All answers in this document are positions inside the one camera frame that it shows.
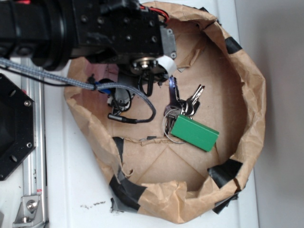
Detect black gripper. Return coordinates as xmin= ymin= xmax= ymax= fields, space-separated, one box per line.
xmin=71 ymin=0 xmax=177 ymax=78

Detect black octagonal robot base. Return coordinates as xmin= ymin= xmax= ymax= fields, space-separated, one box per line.
xmin=0 ymin=74 xmax=35 ymax=181

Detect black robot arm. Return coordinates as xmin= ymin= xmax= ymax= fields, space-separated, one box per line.
xmin=0 ymin=0 xmax=177 ymax=75

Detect silver key bunch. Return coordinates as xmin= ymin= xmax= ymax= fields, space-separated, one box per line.
xmin=162 ymin=76 xmax=205 ymax=144

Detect green rectangular block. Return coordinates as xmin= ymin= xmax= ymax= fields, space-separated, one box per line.
xmin=171 ymin=114 xmax=219 ymax=152

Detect brown paper bag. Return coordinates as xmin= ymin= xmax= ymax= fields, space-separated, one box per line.
xmin=64 ymin=1 xmax=266 ymax=224

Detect white plastic cooler lid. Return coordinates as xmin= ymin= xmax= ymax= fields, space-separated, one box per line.
xmin=44 ymin=0 xmax=259 ymax=228

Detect grey braided cable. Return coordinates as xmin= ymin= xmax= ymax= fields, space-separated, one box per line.
xmin=0 ymin=57 xmax=157 ymax=124

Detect aluminium extrusion rail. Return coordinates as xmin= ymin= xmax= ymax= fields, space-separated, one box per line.
xmin=12 ymin=78 xmax=48 ymax=228

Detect silver rail corner bracket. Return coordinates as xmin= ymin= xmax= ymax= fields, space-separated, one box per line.
xmin=12 ymin=195 xmax=46 ymax=228

